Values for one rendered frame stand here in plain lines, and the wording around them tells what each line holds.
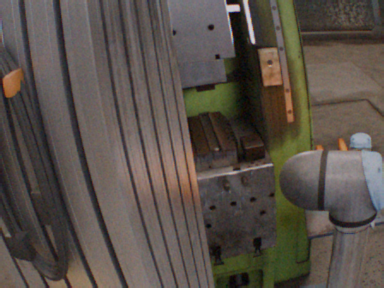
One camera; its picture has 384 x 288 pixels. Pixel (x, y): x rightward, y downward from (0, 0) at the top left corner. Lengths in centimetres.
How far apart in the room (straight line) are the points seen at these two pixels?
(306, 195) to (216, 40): 113
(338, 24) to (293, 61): 622
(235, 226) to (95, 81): 177
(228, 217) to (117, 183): 167
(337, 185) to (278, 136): 140
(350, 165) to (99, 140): 52
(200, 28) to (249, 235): 93
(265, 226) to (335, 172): 137
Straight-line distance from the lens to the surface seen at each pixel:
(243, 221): 215
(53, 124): 47
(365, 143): 133
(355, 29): 848
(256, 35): 203
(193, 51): 189
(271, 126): 220
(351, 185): 85
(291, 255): 262
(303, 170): 87
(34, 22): 45
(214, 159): 205
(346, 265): 95
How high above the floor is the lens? 186
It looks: 24 degrees down
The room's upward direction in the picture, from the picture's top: 9 degrees counter-clockwise
